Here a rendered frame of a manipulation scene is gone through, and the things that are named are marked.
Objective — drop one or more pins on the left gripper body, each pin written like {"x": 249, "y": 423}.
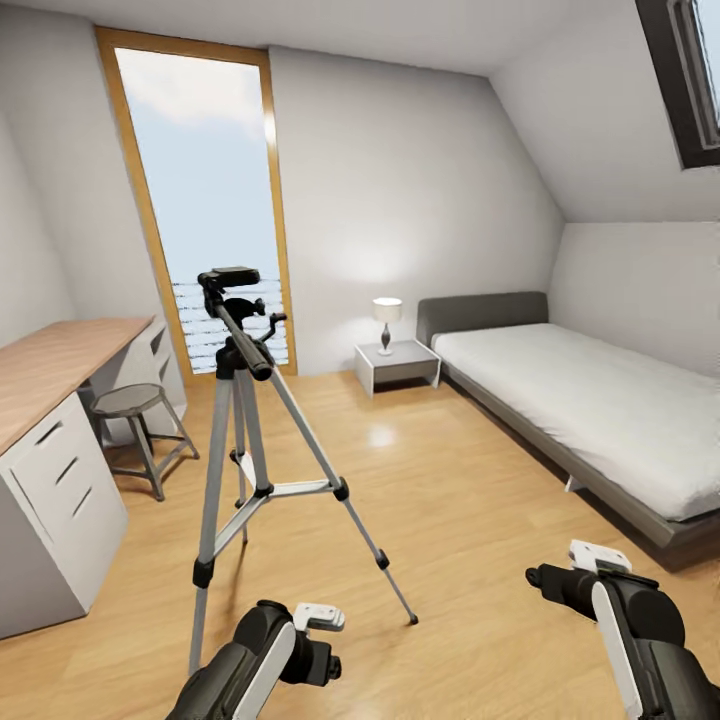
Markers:
{"x": 313, "y": 665}

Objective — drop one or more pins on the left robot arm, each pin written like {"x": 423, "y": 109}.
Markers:
{"x": 269, "y": 644}

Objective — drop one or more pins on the desk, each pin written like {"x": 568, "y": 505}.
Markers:
{"x": 61, "y": 515}

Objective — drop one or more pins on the camera tripod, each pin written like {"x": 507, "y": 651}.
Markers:
{"x": 238, "y": 363}

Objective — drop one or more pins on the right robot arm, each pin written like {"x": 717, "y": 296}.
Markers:
{"x": 643, "y": 632}

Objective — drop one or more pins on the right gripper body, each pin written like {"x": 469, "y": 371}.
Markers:
{"x": 561, "y": 586}

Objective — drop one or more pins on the fixed window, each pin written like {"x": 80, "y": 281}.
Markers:
{"x": 197, "y": 125}
{"x": 684, "y": 42}

